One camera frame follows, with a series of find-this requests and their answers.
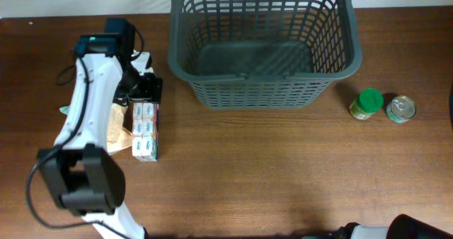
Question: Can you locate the grey plastic basket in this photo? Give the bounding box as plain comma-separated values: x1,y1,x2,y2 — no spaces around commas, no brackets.
168,0,362,109

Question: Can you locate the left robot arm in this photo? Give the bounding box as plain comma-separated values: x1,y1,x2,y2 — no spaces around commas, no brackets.
25,18,163,238

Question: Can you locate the metal tin can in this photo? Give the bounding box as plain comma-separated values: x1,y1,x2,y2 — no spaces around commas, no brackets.
386,95,416,123

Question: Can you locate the green-lid spice jar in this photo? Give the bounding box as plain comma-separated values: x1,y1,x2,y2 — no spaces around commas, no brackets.
349,88,384,120

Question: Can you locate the white tissue multipack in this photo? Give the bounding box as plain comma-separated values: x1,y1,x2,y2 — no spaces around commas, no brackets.
132,52,160,162

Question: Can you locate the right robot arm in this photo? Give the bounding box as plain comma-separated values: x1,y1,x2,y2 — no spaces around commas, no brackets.
330,214,452,239

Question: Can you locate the beige snack bag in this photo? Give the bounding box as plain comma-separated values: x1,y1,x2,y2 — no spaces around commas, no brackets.
107,103,132,155

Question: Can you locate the teal packet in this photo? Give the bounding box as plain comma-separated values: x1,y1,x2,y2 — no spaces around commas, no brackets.
59,106,69,115

